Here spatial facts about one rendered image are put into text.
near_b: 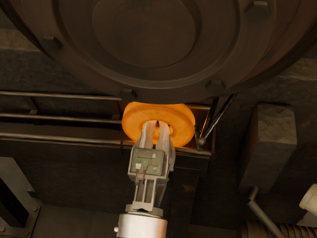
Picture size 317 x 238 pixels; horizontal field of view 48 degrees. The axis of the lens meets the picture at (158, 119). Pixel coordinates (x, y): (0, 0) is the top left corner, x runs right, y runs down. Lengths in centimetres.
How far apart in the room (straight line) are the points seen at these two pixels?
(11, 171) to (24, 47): 96
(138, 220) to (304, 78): 41
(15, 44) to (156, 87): 40
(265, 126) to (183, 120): 16
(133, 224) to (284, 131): 34
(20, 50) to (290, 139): 57
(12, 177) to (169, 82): 125
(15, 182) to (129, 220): 104
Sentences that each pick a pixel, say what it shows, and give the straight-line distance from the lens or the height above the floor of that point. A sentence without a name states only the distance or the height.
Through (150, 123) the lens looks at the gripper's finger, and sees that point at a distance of 74.
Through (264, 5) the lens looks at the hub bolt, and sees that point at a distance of 38.
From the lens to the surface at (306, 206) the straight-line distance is 83.
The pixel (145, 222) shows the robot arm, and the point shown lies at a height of 77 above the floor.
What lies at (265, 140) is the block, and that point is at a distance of 72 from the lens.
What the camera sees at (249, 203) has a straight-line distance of 86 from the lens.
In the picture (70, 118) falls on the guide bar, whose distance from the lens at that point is 87.
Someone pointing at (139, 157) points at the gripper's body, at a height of 80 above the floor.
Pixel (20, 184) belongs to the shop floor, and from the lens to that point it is 163.
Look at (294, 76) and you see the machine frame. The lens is 74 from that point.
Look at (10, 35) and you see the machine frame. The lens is 83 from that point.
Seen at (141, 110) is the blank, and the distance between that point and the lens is 72.
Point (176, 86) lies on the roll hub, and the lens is 48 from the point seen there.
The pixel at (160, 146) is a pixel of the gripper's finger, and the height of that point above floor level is 76.
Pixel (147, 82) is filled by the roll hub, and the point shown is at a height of 101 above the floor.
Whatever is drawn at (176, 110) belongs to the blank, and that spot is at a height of 81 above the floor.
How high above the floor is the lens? 138
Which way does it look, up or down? 54 degrees down
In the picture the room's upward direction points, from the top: straight up
